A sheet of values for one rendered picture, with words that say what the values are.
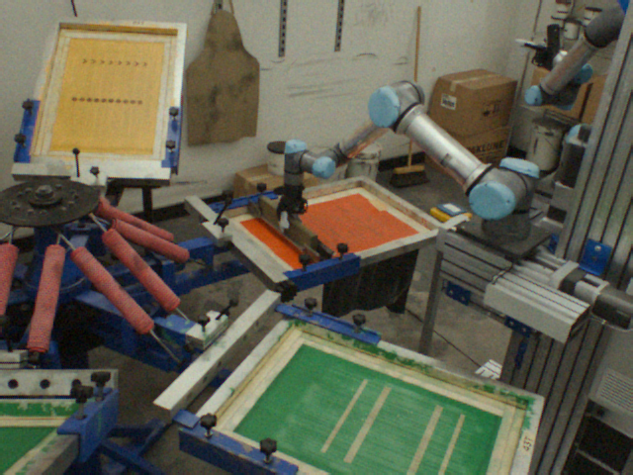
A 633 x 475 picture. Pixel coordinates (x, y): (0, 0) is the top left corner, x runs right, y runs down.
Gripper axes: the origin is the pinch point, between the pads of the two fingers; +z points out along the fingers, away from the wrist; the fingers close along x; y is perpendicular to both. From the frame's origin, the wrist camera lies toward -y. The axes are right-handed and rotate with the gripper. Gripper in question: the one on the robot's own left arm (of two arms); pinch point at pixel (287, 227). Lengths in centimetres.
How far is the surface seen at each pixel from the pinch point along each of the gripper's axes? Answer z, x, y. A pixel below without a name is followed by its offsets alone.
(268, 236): 5.4, -4.7, -5.4
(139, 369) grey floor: 101, -39, -62
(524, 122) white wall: 65, 368, -166
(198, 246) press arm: -3.2, -38.2, 2.8
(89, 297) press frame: -1, -78, 12
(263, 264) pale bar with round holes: -3.3, -24.4, 23.2
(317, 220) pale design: 5.3, 20.0, -7.4
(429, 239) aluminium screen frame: 3, 48, 29
